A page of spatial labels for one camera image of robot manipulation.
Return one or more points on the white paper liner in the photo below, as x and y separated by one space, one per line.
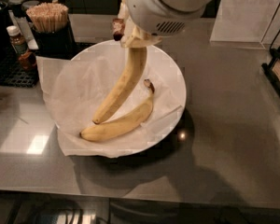
81 87

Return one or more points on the white bowl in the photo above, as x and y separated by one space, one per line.
171 87

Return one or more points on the yellow banana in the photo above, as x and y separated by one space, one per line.
123 124
133 70

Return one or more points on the small red-brown jar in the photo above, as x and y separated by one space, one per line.
27 61

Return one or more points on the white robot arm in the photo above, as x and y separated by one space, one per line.
146 22

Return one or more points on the bundle of wooden chopsticks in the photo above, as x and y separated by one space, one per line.
48 17

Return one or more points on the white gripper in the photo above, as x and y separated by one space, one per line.
152 14

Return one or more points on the black grid mat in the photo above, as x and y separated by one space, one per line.
12 74

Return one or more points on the dark jar with lid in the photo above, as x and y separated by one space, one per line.
15 6

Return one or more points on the black chopstick holder cup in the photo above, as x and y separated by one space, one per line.
60 44

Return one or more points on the clear acrylic sign stand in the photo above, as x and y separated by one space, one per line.
246 23

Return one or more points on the small brown sauce bottle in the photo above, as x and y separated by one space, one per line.
17 40

